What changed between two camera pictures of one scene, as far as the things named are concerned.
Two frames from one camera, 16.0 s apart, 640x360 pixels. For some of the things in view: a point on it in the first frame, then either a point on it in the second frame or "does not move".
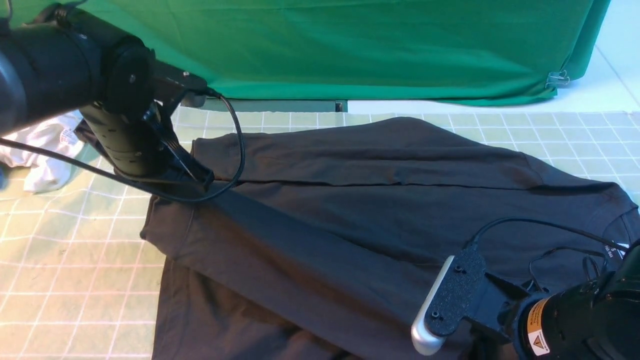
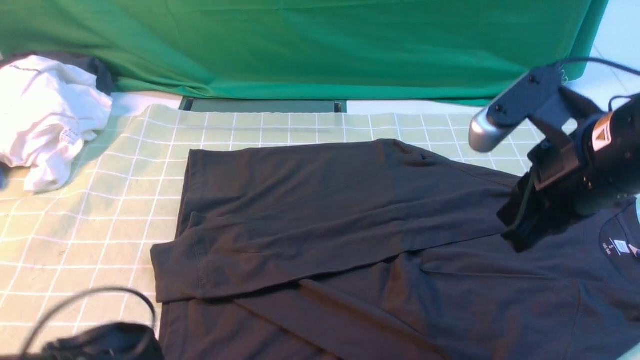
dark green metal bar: [278, 105] does not move
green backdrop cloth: [446, 52] does not move
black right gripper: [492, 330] to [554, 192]
